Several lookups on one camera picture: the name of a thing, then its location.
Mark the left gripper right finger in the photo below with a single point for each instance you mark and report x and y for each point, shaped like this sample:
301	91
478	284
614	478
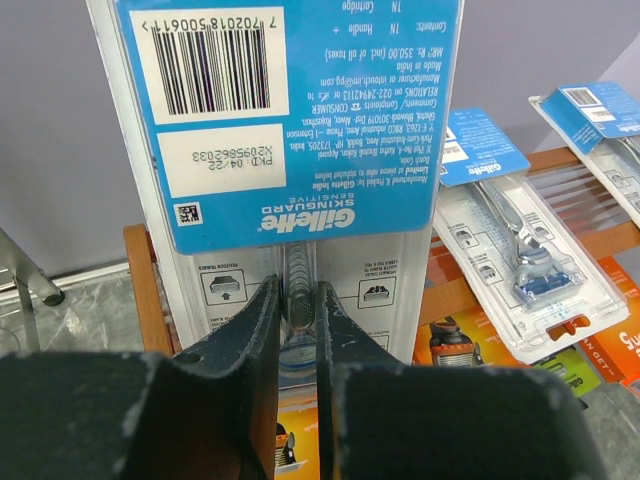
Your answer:
380	418

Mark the orange Fusion5 razor box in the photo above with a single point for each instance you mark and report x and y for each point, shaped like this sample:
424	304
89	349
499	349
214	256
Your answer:
613	354

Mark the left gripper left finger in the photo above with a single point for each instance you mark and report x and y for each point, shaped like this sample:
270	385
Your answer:
206	413

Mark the steel dish rack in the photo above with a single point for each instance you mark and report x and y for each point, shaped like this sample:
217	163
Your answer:
19	271

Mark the blue razor blister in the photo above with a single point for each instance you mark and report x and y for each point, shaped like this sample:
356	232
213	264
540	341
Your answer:
599	122
295	139
539	287

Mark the orange razor box back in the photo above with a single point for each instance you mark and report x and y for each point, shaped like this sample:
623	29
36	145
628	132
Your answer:
453	329

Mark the wooden two-tier shelf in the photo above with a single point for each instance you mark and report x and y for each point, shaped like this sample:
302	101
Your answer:
158	333

